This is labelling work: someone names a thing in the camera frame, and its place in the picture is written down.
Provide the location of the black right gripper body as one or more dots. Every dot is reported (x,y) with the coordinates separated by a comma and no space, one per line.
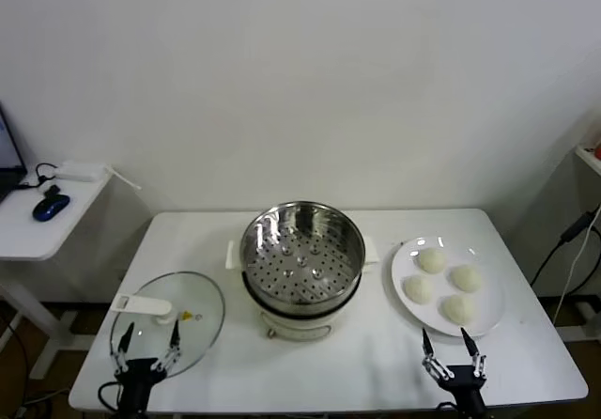
(462,386)

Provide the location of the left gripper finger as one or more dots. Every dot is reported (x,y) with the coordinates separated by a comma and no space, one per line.
(174,341)
(123,344)

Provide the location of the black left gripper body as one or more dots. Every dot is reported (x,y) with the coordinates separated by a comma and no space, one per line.
(135,381)

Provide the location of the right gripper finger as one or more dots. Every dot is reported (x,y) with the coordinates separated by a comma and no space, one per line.
(472,346)
(429,351)

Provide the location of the white steamed baozi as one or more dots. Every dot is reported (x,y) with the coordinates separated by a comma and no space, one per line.
(466,278)
(458,308)
(432,260)
(418,290)

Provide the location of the stainless steel steamer basket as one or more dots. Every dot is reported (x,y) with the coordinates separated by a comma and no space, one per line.
(303,250)

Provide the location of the white oval plate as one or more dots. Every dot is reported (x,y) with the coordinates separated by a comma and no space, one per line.
(488,306)

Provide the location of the cream electric cooker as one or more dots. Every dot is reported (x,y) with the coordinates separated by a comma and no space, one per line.
(296,322)

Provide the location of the white side table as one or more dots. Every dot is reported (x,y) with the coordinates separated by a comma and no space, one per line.
(42,236)

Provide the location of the blue computer mouse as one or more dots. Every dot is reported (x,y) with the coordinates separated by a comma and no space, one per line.
(50,206)

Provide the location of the white rectangular box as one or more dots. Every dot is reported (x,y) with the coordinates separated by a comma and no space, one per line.
(77,171)

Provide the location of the black laptop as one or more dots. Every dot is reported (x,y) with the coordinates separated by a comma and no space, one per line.
(9,156)

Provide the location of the white shelf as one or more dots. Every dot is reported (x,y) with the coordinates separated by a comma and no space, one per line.
(589,158)

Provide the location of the red object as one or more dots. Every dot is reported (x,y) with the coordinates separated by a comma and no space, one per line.
(597,151)

